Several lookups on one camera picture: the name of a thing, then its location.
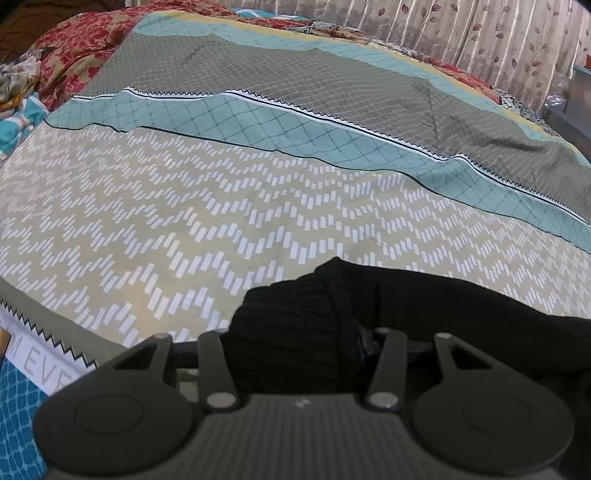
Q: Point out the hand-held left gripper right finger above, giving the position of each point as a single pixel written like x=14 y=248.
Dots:
x=390 y=364

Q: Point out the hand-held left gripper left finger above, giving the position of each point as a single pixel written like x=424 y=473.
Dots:
x=213 y=362

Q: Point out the black pants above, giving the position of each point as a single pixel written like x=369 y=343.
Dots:
x=300 y=323

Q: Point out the patterned bed sheet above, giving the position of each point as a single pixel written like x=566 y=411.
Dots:
x=184 y=207

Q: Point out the teal white patterned cloth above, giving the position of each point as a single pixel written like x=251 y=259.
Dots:
x=21 y=124

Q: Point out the dark side table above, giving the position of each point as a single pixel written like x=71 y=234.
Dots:
x=577 y=115

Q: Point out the leaf print curtain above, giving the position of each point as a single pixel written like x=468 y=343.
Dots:
x=461 y=37

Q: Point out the red floral blanket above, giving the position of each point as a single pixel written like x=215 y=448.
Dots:
x=74 y=50

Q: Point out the grey floral cloth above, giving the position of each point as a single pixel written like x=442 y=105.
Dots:
x=16 y=78

